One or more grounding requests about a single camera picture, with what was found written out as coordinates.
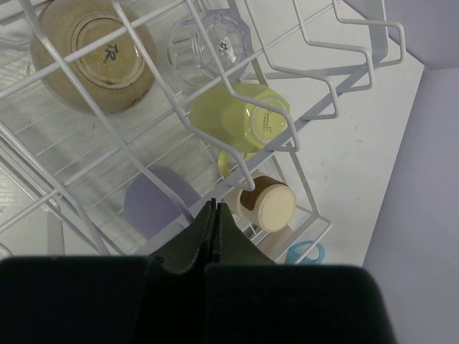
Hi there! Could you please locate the pale yellow mug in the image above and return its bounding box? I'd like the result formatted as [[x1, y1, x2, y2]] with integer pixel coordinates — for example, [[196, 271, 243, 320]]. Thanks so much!
[[189, 82, 290, 177]]

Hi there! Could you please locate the beige floral ceramic bowl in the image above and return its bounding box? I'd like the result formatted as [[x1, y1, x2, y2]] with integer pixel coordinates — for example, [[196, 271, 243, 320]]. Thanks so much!
[[30, 1, 157, 115]]

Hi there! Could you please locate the clear faceted drinking glass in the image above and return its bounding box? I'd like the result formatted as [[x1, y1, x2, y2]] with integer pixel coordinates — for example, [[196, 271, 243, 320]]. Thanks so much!
[[167, 9, 253, 90]]

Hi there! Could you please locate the beige cup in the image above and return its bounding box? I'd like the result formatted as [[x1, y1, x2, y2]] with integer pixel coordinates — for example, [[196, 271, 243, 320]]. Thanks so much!
[[257, 226, 293, 260]]

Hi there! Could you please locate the white wire dish rack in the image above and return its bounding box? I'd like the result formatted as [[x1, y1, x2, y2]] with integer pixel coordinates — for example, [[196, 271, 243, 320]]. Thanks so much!
[[1, 1, 422, 264]]

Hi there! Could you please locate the small metal cup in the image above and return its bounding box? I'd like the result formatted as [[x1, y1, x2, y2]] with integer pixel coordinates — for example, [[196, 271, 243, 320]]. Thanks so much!
[[223, 171, 297, 232]]

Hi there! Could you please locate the light blue mug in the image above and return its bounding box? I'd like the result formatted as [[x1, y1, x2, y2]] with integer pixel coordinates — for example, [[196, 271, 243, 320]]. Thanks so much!
[[285, 241, 326, 265]]

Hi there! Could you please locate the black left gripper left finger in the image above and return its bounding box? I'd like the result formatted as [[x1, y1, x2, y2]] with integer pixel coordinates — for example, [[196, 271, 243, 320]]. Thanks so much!
[[1, 200, 217, 343]]

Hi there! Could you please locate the lavender cup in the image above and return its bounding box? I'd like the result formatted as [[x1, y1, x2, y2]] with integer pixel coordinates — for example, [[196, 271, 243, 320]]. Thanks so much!
[[123, 165, 201, 240]]

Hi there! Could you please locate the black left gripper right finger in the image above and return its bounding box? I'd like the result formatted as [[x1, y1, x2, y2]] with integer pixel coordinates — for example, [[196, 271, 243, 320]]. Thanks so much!
[[204, 202, 397, 343]]

